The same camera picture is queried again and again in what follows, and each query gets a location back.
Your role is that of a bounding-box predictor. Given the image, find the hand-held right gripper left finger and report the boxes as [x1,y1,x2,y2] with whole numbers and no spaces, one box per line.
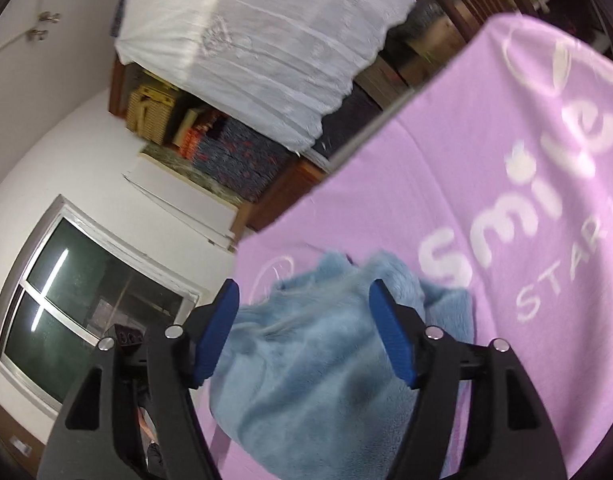
[36,278,240,480]

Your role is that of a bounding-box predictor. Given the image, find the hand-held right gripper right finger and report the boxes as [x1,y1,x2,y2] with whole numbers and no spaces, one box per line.
[369,278,562,480]

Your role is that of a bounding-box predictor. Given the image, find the blue fleece jacket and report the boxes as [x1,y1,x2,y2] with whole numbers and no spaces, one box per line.
[206,249,475,480]

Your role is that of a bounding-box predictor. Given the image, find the sliding glass window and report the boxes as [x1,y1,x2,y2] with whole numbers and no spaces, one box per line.
[0,195,212,418]

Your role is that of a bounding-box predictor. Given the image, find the white flat boards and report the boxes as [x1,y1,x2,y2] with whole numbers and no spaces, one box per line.
[122,155,238,253]

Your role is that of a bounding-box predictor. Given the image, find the low wooden cabinet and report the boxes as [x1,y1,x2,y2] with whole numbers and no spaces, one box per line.
[231,160,333,233]

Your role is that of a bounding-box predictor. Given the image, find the green patterned flat board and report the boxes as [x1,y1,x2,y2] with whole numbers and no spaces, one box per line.
[141,142,242,207]

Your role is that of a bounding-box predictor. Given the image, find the pink printed blanket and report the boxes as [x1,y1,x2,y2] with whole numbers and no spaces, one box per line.
[201,12,613,480]

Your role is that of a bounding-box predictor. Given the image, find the dark blue patterned box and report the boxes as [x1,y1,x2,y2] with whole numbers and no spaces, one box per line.
[221,117,293,201]
[191,130,260,196]

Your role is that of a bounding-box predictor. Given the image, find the orange patterned box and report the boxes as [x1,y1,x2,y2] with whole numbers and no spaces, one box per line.
[174,127,203,159]

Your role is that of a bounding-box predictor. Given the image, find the yellow woven box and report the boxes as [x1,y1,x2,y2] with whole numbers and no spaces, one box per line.
[129,84,181,121]
[125,105,173,144]

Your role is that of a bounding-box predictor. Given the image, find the tall wooden shelf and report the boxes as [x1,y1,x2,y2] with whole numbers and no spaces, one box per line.
[109,55,197,151]

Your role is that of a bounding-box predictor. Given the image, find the wooden crate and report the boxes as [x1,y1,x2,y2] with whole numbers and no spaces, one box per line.
[354,55,418,112]

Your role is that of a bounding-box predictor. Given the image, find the white lace cloth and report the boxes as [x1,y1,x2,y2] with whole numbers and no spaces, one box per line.
[114,0,467,150]

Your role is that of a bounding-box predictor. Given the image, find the flat dark blue box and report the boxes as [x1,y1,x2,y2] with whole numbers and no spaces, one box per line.
[111,0,131,37]

